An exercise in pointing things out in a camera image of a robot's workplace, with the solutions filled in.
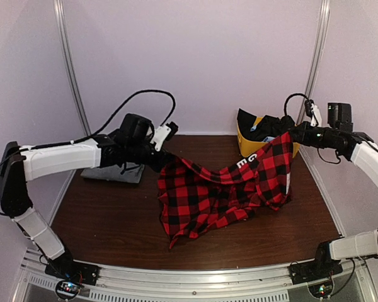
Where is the red black plaid shirt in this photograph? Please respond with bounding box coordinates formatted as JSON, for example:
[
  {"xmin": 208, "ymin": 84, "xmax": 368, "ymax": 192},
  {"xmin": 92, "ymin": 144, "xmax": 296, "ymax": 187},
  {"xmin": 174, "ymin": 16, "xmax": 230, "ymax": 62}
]
[{"xmin": 157, "ymin": 133, "xmax": 294, "ymax": 247}]

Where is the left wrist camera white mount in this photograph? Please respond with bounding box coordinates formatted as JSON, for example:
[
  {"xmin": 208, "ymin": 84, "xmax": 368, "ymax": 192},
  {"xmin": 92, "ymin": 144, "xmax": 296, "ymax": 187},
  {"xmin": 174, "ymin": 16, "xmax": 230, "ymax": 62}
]
[{"xmin": 151, "ymin": 121, "xmax": 178, "ymax": 152}]

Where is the aluminium frame post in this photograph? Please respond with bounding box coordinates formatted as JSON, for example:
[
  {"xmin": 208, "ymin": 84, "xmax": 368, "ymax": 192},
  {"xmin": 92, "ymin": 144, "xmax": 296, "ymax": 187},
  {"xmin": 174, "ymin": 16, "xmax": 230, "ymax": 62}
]
[
  {"xmin": 295, "ymin": 0, "xmax": 331, "ymax": 128},
  {"xmin": 52, "ymin": 0, "xmax": 94, "ymax": 141}
]

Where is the folded grey shirt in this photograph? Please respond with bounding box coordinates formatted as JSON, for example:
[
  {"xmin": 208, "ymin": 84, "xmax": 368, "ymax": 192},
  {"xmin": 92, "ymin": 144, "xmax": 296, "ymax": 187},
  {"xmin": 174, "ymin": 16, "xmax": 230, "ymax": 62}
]
[{"xmin": 81, "ymin": 163, "xmax": 145, "ymax": 184}]

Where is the yellow plastic bin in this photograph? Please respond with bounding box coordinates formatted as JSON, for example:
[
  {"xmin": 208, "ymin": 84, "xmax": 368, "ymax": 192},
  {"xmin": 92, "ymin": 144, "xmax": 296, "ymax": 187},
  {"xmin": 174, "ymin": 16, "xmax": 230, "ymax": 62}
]
[{"xmin": 237, "ymin": 117, "xmax": 301, "ymax": 158}]

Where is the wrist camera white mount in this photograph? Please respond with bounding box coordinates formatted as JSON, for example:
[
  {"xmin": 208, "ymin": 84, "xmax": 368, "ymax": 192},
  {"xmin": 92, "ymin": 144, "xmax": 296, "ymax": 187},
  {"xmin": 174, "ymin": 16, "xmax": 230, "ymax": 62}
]
[
  {"xmin": 151, "ymin": 121, "xmax": 178, "ymax": 152},
  {"xmin": 304, "ymin": 99, "xmax": 322, "ymax": 126}
]

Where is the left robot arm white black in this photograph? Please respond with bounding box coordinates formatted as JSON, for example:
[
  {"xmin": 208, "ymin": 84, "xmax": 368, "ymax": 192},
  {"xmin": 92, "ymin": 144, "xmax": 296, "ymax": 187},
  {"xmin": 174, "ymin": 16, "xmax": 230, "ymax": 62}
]
[{"xmin": 0, "ymin": 113, "xmax": 178, "ymax": 279}]

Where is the front aluminium rail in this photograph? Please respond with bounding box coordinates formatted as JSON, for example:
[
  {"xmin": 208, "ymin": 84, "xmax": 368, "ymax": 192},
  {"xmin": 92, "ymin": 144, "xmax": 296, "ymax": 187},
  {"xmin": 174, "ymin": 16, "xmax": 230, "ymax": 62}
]
[{"xmin": 18, "ymin": 248, "xmax": 378, "ymax": 302}]

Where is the left aluminium frame post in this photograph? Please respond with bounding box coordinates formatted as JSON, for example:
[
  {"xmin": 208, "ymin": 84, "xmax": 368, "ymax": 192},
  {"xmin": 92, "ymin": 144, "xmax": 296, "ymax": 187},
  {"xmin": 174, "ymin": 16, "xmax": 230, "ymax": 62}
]
[{"xmin": 52, "ymin": 0, "xmax": 94, "ymax": 141}]

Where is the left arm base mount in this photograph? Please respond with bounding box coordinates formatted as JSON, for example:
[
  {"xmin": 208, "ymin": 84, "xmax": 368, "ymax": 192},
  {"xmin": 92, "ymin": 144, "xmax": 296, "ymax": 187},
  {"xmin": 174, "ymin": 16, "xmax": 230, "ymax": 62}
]
[{"xmin": 45, "ymin": 262, "xmax": 100, "ymax": 300}]

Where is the light blue garment in bin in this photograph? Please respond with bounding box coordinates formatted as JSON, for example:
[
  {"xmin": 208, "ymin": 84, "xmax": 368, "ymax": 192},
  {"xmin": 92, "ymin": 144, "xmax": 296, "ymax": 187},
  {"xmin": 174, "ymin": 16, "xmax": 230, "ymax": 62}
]
[{"xmin": 249, "ymin": 126, "xmax": 276, "ymax": 143}]

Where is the right aluminium frame post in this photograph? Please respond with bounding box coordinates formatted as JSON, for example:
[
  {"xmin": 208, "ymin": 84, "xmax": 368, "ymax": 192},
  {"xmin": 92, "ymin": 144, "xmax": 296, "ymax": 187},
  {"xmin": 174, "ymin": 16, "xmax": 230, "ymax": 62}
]
[{"xmin": 295, "ymin": 0, "xmax": 331, "ymax": 128}]

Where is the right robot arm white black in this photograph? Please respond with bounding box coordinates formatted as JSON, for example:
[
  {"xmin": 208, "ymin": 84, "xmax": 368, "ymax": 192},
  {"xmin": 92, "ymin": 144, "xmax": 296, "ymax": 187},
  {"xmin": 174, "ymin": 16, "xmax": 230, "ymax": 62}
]
[{"xmin": 289, "ymin": 100, "xmax": 378, "ymax": 278}]

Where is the black garment in bin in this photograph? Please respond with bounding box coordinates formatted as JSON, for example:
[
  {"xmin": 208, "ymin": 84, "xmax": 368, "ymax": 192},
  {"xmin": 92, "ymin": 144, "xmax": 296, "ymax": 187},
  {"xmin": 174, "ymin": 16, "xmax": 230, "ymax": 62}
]
[{"xmin": 237, "ymin": 109, "xmax": 295, "ymax": 142}]

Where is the right black cable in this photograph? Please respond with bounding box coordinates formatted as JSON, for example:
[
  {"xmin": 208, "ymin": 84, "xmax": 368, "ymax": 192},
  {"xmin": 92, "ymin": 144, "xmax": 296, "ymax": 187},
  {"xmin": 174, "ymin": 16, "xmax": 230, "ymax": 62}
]
[{"xmin": 283, "ymin": 92, "xmax": 309, "ymax": 119}]

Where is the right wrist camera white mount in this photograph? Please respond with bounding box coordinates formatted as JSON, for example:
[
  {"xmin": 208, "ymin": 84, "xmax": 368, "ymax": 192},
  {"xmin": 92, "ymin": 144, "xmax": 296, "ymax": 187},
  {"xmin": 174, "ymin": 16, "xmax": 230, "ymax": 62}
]
[{"xmin": 304, "ymin": 99, "xmax": 322, "ymax": 126}]

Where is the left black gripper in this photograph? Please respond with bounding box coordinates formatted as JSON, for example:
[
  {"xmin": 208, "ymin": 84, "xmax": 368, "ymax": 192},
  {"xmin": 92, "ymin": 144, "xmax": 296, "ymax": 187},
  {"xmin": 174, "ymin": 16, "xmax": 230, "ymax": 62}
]
[{"xmin": 127, "ymin": 138, "xmax": 174, "ymax": 172}]

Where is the left black cable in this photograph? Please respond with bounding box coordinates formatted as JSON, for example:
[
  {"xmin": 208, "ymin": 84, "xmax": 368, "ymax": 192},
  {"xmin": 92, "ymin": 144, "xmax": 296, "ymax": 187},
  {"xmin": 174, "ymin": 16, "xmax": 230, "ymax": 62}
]
[{"xmin": 78, "ymin": 89, "xmax": 176, "ymax": 145}]

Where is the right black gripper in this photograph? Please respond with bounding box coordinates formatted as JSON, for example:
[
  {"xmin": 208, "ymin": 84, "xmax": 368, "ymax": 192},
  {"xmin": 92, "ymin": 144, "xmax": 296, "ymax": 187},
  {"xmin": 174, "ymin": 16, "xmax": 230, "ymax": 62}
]
[{"xmin": 289, "ymin": 121, "xmax": 338, "ymax": 148}]

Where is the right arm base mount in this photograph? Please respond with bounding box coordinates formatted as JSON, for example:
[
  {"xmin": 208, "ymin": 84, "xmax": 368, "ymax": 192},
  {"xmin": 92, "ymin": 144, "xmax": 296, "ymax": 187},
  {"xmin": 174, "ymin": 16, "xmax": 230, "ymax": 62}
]
[{"xmin": 288, "ymin": 260, "xmax": 343, "ymax": 300}]

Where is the black cable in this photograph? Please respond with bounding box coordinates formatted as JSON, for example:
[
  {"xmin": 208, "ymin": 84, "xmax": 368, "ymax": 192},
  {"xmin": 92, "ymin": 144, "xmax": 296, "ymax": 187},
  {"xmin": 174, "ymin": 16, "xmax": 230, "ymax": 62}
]
[
  {"xmin": 78, "ymin": 89, "xmax": 176, "ymax": 145},
  {"xmin": 283, "ymin": 92, "xmax": 309, "ymax": 119}
]

